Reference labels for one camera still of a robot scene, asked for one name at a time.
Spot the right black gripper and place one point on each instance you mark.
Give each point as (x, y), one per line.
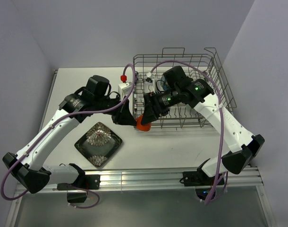
(149, 115)

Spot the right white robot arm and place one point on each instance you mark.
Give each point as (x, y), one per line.
(200, 96)

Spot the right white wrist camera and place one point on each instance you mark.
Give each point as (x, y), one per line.
(149, 82)

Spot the blue patterned bowl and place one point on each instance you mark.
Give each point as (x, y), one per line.
(164, 83)

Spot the black floral square plate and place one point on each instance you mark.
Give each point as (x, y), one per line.
(99, 144)

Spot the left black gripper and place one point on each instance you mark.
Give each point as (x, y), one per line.
(122, 115)

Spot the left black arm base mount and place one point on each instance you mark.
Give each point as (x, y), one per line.
(81, 189)

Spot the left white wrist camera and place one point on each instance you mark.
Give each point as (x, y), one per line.
(124, 87)

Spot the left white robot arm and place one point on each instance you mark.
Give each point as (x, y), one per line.
(27, 165)

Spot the grey wire dish rack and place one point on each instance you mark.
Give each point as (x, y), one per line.
(206, 65)

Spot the small orange cup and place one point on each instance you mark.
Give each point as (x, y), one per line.
(142, 127)

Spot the aluminium table edge rail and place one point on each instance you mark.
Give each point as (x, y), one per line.
(162, 179)

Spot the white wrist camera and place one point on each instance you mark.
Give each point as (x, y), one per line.
(124, 87)
(149, 82)

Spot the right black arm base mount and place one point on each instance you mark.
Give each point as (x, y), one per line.
(198, 178)

